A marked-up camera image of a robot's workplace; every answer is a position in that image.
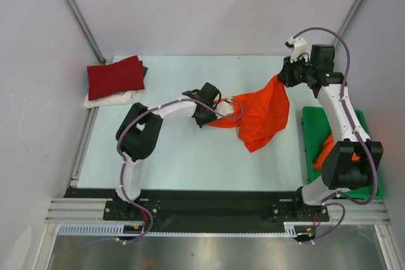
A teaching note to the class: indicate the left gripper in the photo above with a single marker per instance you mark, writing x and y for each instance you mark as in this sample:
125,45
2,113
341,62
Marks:
202,122

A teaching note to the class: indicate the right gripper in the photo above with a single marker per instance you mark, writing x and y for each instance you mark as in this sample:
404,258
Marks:
285,76

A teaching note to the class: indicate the orange t-shirt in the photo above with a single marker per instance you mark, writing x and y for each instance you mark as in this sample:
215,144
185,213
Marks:
258,115
328,145

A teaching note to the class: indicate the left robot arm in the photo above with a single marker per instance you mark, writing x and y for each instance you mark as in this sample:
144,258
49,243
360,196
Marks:
138,136

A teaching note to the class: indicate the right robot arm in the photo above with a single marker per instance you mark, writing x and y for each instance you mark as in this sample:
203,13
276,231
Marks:
350,168

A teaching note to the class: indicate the green plastic bin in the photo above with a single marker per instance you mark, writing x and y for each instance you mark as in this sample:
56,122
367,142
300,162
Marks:
316,130

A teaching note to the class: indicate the folded dark green t-shirt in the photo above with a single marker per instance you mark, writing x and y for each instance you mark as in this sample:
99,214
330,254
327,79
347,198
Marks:
145,70

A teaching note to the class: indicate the folded white t-shirt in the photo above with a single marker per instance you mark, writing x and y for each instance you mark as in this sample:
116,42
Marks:
122,98

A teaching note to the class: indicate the orange t-shirt in bin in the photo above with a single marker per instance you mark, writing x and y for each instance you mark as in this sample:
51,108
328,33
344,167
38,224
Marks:
328,145

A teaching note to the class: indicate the folded red t-shirt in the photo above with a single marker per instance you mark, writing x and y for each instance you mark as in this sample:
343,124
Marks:
106,80

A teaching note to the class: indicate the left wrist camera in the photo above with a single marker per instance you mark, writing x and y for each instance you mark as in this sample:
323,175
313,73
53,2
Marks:
225,108

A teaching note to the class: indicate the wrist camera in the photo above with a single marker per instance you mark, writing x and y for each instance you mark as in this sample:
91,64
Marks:
225,108
298,47

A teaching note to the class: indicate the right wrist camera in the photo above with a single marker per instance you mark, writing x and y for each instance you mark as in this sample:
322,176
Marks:
298,47

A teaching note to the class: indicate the right corner frame post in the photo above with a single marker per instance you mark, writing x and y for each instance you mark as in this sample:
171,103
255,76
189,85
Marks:
357,1

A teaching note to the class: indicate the corner frame post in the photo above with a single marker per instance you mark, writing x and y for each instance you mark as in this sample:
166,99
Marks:
85,30
357,1

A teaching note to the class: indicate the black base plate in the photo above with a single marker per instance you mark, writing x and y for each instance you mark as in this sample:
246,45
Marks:
192,211

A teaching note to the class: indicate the grey cable duct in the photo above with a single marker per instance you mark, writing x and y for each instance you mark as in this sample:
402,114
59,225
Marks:
89,229

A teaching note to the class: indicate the aluminium frame rail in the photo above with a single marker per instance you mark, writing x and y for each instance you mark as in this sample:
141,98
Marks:
70,210

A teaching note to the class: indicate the left corner frame post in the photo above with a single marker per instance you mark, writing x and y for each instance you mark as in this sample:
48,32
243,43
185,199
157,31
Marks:
85,30

